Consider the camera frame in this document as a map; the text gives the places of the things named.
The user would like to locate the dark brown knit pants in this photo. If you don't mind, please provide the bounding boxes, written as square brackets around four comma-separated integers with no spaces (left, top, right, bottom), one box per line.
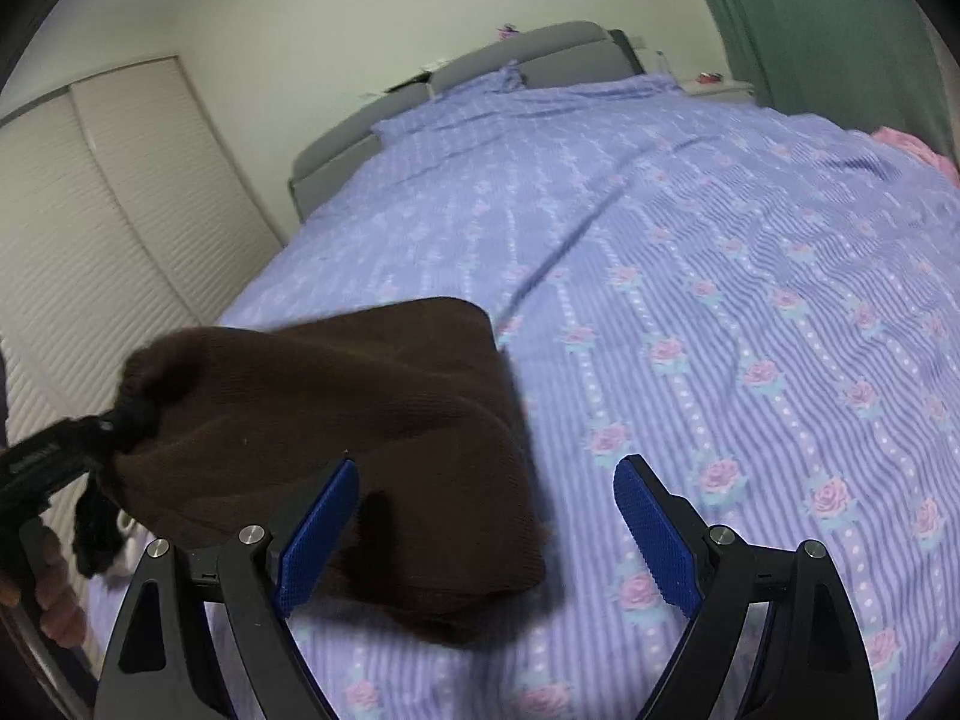
[73,298,547,644]

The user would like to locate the lavender floral pillow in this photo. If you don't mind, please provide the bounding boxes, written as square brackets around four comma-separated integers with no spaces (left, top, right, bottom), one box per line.
[371,60,526,148]

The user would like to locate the lavender floral bed sheet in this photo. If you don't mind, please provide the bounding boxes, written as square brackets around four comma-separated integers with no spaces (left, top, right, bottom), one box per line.
[215,75,958,718]

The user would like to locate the person's left hand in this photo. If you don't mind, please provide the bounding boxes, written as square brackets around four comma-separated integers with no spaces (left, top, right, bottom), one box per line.
[34,527,88,649]

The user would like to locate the green curtain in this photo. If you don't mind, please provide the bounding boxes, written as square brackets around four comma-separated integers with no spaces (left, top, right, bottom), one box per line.
[704,0,958,158]

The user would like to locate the white sliding wardrobe doors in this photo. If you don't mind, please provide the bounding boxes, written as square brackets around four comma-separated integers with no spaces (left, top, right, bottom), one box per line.
[2,59,281,440]

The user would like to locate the grey upholstered headboard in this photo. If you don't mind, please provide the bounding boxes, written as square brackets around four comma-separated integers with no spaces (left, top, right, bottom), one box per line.
[288,21,644,220]

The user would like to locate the pink cloth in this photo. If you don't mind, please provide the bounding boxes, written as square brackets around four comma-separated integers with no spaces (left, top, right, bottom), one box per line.
[871,127,960,187]

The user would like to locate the white nightstand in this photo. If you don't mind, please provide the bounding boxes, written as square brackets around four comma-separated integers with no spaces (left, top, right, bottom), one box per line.
[680,80,757,104]

